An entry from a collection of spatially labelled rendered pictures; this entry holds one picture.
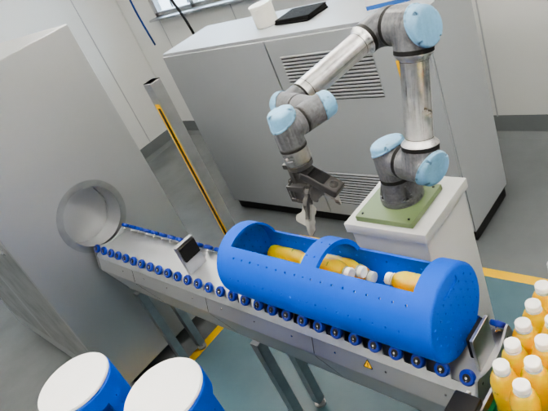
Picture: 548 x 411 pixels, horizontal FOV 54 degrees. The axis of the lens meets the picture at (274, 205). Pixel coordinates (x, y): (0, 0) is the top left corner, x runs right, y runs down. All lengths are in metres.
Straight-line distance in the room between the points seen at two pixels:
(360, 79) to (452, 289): 1.83
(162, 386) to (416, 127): 1.15
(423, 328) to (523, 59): 2.97
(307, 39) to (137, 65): 3.84
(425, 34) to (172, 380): 1.31
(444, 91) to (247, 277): 1.58
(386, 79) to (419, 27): 1.49
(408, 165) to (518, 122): 2.78
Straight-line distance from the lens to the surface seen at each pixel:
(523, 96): 4.34
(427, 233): 1.79
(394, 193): 1.87
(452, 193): 1.93
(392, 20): 1.63
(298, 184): 1.48
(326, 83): 1.59
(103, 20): 6.67
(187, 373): 1.88
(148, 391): 1.92
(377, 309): 1.55
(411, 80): 1.65
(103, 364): 2.15
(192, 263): 2.48
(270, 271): 1.81
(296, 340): 2.01
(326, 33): 3.14
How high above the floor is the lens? 2.24
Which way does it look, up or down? 29 degrees down
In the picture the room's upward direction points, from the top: 25 degrees counter-clockwise
